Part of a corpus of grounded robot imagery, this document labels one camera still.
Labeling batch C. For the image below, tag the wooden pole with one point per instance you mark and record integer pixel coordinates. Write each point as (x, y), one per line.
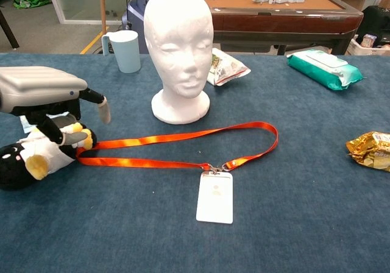
(103, 8)

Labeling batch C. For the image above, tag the gold foil snack bag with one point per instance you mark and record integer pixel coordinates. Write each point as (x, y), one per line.
(370, 151)

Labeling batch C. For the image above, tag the light blue wet wipes pack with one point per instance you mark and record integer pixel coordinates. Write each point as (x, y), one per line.
(26, 126)

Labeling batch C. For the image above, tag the white printed snack bag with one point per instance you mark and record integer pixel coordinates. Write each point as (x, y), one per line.
(225, 69)

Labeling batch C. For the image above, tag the green bag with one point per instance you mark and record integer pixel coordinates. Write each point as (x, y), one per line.
(30, 2)

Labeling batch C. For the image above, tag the white foam mannequin head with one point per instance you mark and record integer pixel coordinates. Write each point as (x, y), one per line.
(178, 41)

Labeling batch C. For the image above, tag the white plastic basket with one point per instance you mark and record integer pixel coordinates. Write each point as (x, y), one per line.
(356, 49)

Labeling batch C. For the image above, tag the white ID badge holder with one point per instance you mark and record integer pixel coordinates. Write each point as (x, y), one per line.
(214, 206)

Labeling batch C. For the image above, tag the dark table leg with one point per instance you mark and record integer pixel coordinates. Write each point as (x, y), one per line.
(7, 30)

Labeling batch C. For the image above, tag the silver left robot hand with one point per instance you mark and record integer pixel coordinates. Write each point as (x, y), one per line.
(39, 84)

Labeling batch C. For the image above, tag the brown mahjong table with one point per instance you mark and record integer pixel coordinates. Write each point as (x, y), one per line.
(274, 23)

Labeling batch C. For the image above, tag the green wet wipes pack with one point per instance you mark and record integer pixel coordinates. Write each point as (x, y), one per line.
(323, 69)

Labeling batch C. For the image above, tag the black penguin plush toy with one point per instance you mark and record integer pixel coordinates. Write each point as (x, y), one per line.
(12, 175)

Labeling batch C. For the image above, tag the black bag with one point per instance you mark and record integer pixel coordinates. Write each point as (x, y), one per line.
(376, 20)

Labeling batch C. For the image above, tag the small white carton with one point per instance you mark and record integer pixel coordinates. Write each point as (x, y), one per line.
(368, 40)

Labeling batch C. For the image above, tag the white glass door frame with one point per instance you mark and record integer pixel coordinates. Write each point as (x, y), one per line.
(59, 11)

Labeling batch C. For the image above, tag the light blue plastic cup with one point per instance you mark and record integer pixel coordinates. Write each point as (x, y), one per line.
(128, 53)

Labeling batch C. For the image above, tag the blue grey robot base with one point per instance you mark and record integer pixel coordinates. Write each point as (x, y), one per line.
(137, 14)

